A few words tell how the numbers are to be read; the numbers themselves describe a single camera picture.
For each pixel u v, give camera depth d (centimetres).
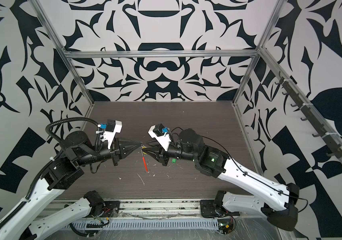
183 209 76
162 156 49
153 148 57
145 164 57
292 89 65
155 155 51
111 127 47
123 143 50
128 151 53
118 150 47
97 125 46
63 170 44
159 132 46
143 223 71
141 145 55
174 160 51
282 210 39
